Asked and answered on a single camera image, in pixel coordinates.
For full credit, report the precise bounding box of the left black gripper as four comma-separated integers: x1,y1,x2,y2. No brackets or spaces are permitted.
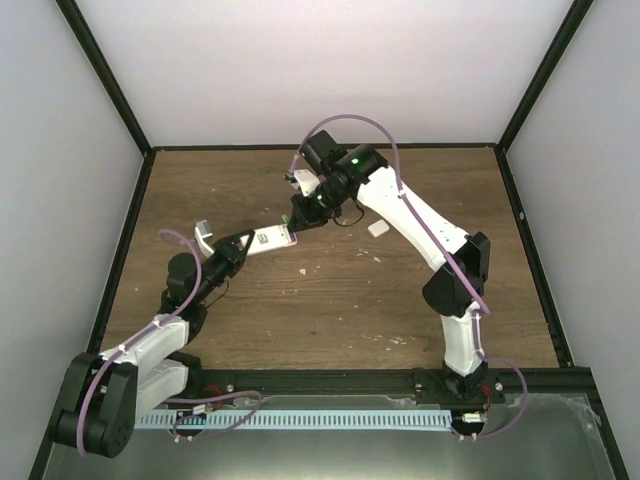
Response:
194,230,255,304

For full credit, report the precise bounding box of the white remote control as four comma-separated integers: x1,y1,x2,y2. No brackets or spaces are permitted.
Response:
248,224,295,256

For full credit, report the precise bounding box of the white battery compartment cover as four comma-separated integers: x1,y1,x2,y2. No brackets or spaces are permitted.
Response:
367,219,390,238

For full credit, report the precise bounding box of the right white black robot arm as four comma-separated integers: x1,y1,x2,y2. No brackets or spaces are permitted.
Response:
287,130,491,403

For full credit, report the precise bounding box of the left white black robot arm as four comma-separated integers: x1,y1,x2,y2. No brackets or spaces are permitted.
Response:
47,230,256,458

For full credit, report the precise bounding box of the grey metal front plate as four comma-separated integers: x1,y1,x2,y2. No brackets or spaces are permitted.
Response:
45,394,615,479

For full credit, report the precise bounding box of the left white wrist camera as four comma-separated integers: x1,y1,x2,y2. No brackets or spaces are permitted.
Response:
194,220,215,258

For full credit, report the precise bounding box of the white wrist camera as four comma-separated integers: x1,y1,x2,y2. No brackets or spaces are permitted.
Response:
194,220,215,258
284,169,320,197

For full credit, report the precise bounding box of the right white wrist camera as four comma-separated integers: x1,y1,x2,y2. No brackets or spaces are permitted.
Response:
284,169,320,197

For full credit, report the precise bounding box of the light blue slotted cable duct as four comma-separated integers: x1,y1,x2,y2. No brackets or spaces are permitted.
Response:
135,410,452,432

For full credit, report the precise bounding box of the black aluminium frame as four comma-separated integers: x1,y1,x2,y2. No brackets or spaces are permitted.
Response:
28,1,629,479

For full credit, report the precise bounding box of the black front mounting rail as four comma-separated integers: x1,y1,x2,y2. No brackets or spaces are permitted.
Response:
64,368,594,401

